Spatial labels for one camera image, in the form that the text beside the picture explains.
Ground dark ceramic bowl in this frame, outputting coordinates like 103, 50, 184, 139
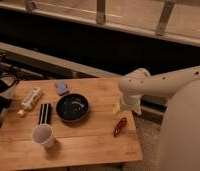
56, 93, 89, 123

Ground blue sponge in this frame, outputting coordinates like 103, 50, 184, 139
55, 80, 69, 96

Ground black white striped box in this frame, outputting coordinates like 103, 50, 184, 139
38, 103, 51, 124

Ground white plastic bottle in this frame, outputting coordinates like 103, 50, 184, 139
18, 87, 43, 116

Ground metal window frame rail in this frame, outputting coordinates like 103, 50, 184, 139
0, 0, 200, 47

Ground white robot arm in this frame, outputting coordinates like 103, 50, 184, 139
114, 65, 200, 171

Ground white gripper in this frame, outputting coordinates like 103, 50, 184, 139
113, 94, 142, 115

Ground white paper cup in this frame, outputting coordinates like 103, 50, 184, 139
31, 124, 55, 148

